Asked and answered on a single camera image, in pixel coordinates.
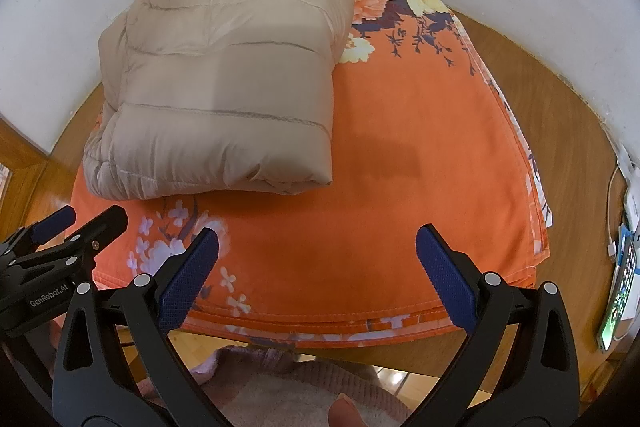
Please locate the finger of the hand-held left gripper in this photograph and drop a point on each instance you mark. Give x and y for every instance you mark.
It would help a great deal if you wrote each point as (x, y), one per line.
(102, 227)
(52, 225)

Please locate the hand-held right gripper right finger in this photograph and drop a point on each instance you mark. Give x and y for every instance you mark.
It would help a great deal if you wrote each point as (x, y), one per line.
(447, 277)

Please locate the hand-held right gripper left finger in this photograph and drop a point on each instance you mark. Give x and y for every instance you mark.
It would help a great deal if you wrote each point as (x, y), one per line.
(187, 279)

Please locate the beige puffer jacket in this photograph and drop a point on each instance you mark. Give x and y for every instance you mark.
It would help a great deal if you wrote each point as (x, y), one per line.
(225, 72)

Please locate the person's right hand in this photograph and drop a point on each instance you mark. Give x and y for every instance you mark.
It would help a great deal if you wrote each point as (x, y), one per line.
(345, 412)

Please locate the orange floral blanket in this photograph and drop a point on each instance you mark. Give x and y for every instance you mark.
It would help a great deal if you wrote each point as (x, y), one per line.
(400, 147)

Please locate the person's pink sweater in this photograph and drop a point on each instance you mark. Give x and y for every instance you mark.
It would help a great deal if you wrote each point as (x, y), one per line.
(280, 387)

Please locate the smartphone with lit screen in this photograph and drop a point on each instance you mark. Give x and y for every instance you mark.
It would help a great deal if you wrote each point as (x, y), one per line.
(620, 297)

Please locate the wooden frame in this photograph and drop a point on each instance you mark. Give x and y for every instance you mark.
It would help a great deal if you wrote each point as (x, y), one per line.
(22, 147)

